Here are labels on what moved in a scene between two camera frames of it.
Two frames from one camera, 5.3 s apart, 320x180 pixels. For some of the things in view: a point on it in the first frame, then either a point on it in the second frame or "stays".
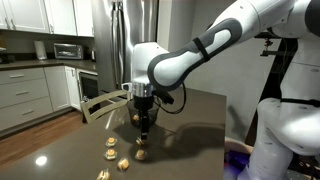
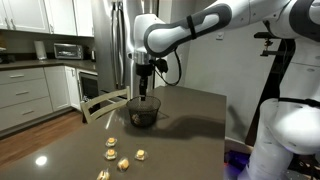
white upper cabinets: [56, 17] stays
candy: [140, 154] stays
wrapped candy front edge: [104, 175] stays
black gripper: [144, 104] -> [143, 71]
